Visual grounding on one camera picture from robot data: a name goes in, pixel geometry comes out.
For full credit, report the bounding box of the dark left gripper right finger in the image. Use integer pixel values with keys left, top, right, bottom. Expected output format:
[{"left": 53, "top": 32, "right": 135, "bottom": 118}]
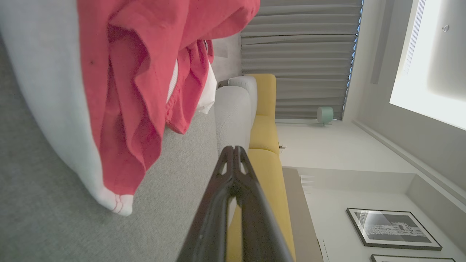
[{"left": 233, "top": 146, "right": 294, "bottom": 262}]

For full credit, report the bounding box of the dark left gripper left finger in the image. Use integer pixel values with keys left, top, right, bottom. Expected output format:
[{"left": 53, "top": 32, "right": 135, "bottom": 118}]
[{"left": 177, "top": 146, "right": 236, "bottom": 262}]

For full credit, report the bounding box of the red polo shirt white collar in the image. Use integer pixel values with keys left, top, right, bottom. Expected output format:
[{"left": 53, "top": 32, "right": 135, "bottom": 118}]
[{"left": 0, "top": 0, "right": 261, "bottom": 217}]

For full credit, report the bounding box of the red shorts white side stripe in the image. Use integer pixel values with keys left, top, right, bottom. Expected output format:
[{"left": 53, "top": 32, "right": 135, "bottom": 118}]
[{"left": 166, "top": 38, "right": 218, "bottom": 135}]

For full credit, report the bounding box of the grey sofa cushion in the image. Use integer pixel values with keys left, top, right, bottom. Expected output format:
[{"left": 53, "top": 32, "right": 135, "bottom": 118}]
[{"left": 214, "top": 75, "right": 258, "bottom": 226}]

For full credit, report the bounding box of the mint green lamp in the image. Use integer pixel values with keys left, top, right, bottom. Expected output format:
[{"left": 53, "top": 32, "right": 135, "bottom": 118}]
[{"left": 316, "top": 106, "right": 334, "bottom": 126}]

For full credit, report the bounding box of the black framed picture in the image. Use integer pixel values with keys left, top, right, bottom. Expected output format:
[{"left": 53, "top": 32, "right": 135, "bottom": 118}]
[
  {"left": 370, "top": 254, "right": 457, "bottom": 262},
  {"left": 346, "top": 207, "right": 443, "bottom": 251}
]

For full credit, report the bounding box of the grey fabric sofa seat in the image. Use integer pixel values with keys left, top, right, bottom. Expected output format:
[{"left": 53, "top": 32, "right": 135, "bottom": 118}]
[{"left": 0, "top": 33, "right": 220, "bottom": 262}]

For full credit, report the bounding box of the grey pleated curtain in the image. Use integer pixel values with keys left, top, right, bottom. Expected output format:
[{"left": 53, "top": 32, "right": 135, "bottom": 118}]
[{"left": 240, "top": 0, "right": 364, "bottom": 120}]

